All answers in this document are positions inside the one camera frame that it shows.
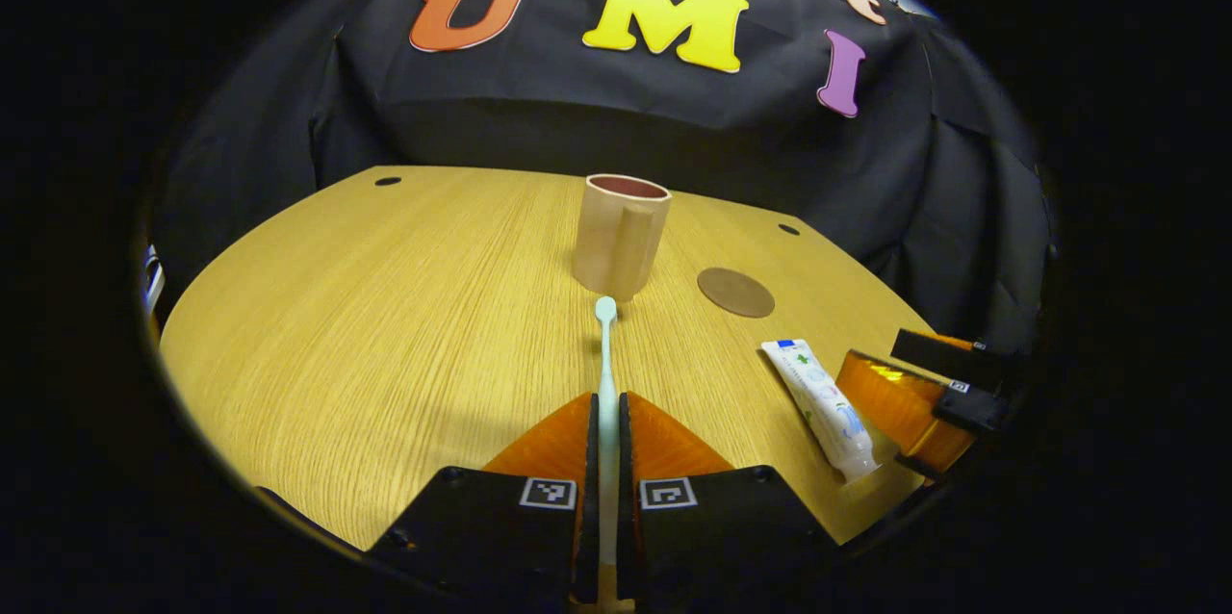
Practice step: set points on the beige cup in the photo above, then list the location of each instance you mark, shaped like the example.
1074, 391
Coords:
616, 239

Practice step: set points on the pale green toothbrush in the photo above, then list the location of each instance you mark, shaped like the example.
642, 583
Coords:
606, 373

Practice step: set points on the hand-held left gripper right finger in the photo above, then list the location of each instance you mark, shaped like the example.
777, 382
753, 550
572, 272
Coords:
626, 498

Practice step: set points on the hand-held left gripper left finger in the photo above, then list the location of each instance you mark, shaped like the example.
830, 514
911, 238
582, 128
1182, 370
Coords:
587, 498

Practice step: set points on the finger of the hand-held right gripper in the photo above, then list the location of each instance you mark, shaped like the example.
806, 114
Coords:
943, 354
900, 402

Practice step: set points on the brown round coaster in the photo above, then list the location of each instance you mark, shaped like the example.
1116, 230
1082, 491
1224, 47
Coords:
736, 293

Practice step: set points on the white toothpaste tube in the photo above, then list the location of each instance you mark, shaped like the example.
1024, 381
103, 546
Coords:
823, 402

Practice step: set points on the black backdrop cloth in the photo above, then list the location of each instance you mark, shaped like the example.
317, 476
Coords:
577, 104

